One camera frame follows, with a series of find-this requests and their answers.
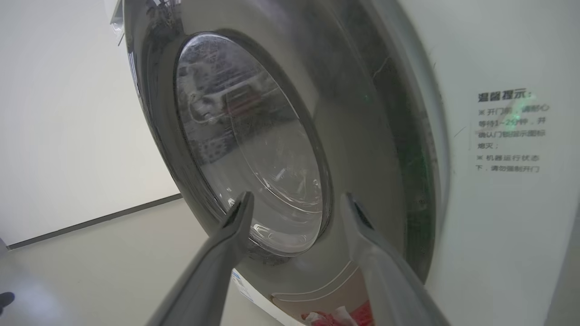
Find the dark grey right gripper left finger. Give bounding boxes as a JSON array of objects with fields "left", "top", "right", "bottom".
[{"left": 145, "top": 191, "right": 255, "bottom": 326}]

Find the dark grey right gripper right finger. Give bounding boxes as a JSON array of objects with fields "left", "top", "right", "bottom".
[{"left": 341, "top": 192, "right": 449, "bottom": 326}]

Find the red and white garment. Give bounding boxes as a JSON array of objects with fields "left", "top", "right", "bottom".
[{"left": 301, "top": 307, "right": 359, "bottom": 326}]

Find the dark round washing machine door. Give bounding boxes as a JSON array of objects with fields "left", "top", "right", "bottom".
[{"left": 122, "top": 0, "right": 438, "bottom": 283}]

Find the white washing machine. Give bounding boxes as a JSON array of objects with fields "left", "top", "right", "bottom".
[{"left": 104, "top": 0, "right": 580, "bottom": 326}]

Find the blue energy label sticker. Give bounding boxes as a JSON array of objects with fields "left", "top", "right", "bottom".
[{"left": 231, "top": 270, "right": 254, "bottom": 302}]

